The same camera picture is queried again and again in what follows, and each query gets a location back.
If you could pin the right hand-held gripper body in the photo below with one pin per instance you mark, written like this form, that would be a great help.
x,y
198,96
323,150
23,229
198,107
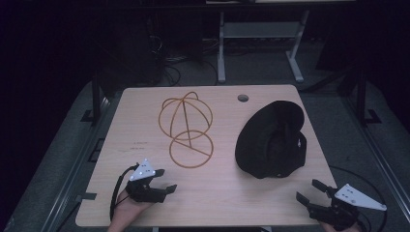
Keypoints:
x,y
338,211

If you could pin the grey table grommet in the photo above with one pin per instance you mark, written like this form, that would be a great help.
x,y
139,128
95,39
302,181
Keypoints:
x,y
242,98

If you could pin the black hat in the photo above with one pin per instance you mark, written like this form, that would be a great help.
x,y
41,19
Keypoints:
x,y
267,154

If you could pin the person's right hand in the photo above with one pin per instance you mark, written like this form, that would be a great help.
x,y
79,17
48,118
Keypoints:
x,y
332,229

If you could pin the person's left hand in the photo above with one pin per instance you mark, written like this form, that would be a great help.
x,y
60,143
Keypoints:
x,y
127,209

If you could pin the black metal post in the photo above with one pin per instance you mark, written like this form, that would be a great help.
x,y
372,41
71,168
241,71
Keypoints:
x,y
96,100

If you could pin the grey metal table frame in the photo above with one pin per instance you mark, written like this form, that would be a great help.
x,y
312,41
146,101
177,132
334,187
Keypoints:
x,y
257,30

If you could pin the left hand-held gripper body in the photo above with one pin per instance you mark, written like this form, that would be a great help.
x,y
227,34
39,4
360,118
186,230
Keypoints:
x,y
145,191

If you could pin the aluminium frame rail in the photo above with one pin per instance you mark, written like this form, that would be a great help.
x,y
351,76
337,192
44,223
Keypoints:
x,y
74,167
383,164

